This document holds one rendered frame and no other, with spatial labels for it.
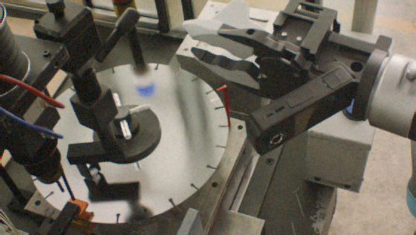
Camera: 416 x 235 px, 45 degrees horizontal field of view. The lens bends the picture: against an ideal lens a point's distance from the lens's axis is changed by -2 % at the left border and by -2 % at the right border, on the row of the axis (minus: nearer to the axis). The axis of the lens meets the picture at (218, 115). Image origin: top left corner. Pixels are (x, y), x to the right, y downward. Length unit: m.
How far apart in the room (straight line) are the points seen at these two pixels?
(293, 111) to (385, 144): 1.58
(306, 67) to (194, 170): 0.34
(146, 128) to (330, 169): 0.35
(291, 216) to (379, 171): 1.03
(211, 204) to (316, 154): 0.21
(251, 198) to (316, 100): 0.51
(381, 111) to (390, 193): 1.44
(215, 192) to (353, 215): 1.03
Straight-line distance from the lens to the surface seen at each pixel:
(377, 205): 1.89
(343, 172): 0.96
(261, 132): 0.47
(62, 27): 0.57
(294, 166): 1.03
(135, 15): 0.62
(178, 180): 0.78
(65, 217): 0.75
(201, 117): 0.85
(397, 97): 0.49
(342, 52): 0.53
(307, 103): 0.48
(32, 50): 0.58
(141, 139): 0.82
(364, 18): 1.10
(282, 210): 0.97
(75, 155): 0.76
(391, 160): 2.01
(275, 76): 0.53
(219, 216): 0.89
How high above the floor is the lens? 1.59
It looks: 49 degrees down
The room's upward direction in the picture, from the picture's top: 7 degrees counter-clockwise
